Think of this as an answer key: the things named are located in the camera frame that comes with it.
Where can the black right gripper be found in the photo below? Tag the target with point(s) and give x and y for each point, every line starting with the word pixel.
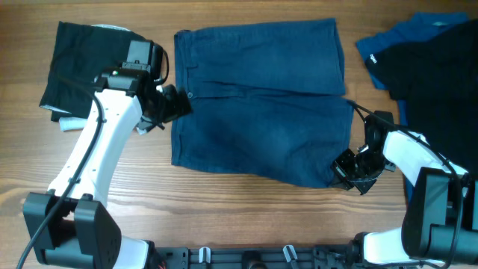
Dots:
pixel 342 179

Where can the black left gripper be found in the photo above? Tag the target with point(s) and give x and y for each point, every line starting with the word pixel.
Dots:
pixel 178 105

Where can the navy blue denim shorts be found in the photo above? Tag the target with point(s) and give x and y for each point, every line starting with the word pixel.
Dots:
pixel 267 99

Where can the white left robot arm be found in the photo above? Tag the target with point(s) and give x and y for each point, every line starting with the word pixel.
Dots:
pixel 69 225

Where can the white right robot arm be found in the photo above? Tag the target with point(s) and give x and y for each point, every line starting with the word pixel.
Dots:
pixel 440 225

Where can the folded light blue garment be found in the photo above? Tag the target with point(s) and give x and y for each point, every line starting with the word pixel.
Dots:
pixel 71 123

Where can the black mesh shirt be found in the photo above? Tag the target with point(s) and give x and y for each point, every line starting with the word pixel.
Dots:
pixel 438 80

